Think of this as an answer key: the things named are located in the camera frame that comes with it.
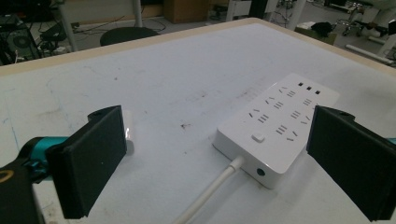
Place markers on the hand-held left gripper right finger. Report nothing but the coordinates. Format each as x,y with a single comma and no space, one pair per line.
351,155

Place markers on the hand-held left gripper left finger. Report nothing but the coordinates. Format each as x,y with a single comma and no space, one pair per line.
87,161

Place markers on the chrome office chair base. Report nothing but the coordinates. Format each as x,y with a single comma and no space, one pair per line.
348,26

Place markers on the cardboard box with dark cloth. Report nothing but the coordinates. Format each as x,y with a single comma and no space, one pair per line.
317,31

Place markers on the white power strip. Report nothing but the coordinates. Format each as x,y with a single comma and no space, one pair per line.
274,137

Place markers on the white metal stand pole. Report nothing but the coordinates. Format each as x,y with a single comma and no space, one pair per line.
295,14
68,28
138,14

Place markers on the black round stool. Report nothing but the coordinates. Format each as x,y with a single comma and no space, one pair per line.
126,34

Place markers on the white tube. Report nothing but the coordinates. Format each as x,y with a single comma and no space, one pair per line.
369,54

